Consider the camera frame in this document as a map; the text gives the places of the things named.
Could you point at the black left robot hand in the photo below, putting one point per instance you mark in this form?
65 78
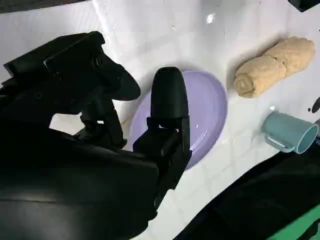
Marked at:
305 3

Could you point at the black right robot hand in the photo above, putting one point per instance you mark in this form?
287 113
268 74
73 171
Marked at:
62 175

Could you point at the pale green mug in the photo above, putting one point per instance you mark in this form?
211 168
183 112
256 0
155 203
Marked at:
282 127

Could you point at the lilac plate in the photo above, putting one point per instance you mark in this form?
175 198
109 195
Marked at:
207 112

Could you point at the black cloth behind table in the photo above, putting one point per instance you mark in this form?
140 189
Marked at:
250 200

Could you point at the green cloth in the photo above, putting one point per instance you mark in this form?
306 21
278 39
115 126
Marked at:
312 225

